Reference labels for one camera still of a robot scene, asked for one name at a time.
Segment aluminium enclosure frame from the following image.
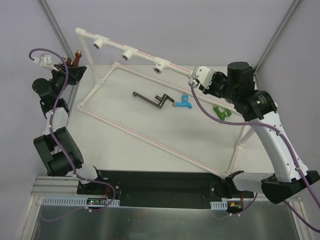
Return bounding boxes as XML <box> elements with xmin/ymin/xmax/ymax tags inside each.
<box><xmin>31</xmin><ymin>0</ymin><xmax>319</xmax><ymax>240</ymax></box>

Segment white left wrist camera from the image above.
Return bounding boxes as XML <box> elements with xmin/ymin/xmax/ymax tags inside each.
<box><xmin>33</xmin><ymin>54</ymin><xmax>57</xmax><ymax>71</ymax></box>

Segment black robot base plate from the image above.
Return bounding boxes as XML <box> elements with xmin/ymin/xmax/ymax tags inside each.
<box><xmin>76</xmin><ymin>170</ymin><xmax>256</xmax><ymax>209</ymax></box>

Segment white PVC pipe frame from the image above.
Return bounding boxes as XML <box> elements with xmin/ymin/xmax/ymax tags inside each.
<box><xmin>74</xmin><ymin>26</ymin><xmax>258</xmax><ymax>177</ymax></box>

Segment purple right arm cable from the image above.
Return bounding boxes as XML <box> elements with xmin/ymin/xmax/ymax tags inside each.
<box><xmin>189</xmin><ymin>81</ymin><xmax>320</xmax><ymax>238</ymax></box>

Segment blue plastic faucet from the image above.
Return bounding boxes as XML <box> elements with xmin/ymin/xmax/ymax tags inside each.
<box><xmin>172</xmin><ymin>94</ymin><xmax>193</xmax><ymax>109</ymax></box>

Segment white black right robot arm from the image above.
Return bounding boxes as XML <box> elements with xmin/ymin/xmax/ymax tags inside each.
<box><xmin>191</xmin><ymin>61</ymin><xmax>320</xmax><ymax>204</ymax></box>

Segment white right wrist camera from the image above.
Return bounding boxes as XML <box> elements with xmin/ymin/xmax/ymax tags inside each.
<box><xmin>191</xmin><ymin>65</ymin><xmax>215</xmax><ymax>89</ymax></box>

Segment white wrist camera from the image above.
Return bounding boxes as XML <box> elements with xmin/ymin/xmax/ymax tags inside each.
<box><xmin>191</xmin><ymin>65</ymin><xmax>215</xmax><ymax>89</ymax></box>
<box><xmin>33</xmin><ymin>54</ymin><xmax>57</xmax><ymax>71</ymax></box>

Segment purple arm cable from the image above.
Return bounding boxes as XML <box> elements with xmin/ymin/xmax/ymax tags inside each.
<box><xmin>189</xmin><ymin>81</ymin><xmax>320</xmax><ymax>238</ymax></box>
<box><xmin>28</xmin><ymin>48</ymin><xmax>117</xmax><ymax>222</ymax></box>

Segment grey metal long-spout faucet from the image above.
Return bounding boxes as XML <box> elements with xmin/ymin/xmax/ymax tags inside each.
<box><xmin>132</xmin><ymin>91</ymin><xmax>175</xmax><ymax>110</ymax></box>

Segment white cable duct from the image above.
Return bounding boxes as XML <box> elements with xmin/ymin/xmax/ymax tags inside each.
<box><xmin>209</xmin><ymin>199</ymin><xmax>244</xmax><ymax>211</ymax></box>
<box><xmin>42</xmin><ymin>196</ymin><xmax>120</xmax><ymax>208</ymax></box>

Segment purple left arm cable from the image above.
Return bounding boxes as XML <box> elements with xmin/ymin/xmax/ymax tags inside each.
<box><xmin>28</xmin><ymin>48</ymin><xmax>117</xmax><ymax>222</ymax></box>

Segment left white cable duct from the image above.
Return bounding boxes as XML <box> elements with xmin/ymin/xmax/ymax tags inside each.
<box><xmin>42</xmin><ymin>196</ymin><xmax>120</xmax><ymax>208</ymax></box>

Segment green plastic faucet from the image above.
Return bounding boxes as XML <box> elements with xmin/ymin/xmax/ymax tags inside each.
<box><xmin>212</xmin><ymin>105</ymin><xmax>232</xmax><ymax>123</ymax></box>

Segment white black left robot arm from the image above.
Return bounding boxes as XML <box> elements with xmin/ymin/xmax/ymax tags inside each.
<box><xmin>32</xmin><ymin>63</ymin><xmax>106</xmax><ymax>195</ymax></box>

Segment right white cable duct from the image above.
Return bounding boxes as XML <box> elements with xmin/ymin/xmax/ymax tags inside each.
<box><xmin>209</xmin><ymin>199</ymin><xmax>244</xmax><ymax>211</ymax></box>

